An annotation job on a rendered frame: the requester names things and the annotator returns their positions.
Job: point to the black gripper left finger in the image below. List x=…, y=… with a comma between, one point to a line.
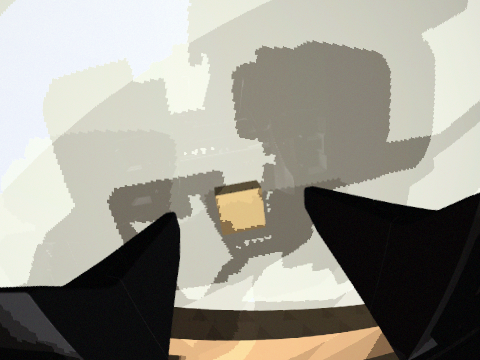
x=120, y=309

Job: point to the tan puzzle board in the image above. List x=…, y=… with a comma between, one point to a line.
x=333, y=333

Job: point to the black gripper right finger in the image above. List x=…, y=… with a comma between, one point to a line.
x=403, y=261

